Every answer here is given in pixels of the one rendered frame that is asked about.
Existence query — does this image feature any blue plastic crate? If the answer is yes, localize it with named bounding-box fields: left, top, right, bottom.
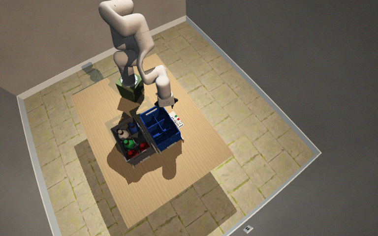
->
left=141, top=107, right=182, bottom=151

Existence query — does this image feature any blue bottle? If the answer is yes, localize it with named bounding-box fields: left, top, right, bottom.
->
left=129, top=123, right=140, bottom=134

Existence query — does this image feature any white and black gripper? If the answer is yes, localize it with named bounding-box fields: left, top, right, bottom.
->
left=154, top=92, right=178, bottom=110

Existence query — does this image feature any green bottle with pale green label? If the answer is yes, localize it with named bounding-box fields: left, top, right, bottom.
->
left=124, top=139, right=136, bottom=150

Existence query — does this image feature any red bottle with pink label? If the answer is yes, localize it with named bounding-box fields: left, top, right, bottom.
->
left=128, top=149, right=140, bottom=159
left=139, top=142, right=150, bottom=152

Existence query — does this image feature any grey plastic crate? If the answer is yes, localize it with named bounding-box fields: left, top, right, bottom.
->
left=113, top=120, right=155, bottom=165

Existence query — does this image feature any white paper pick list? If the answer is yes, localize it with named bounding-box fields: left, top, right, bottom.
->
left=169, top=111, right=184, bottom=129

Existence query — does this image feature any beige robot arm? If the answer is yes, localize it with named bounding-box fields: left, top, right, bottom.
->
left=98, top=0, right=171, bottom=99

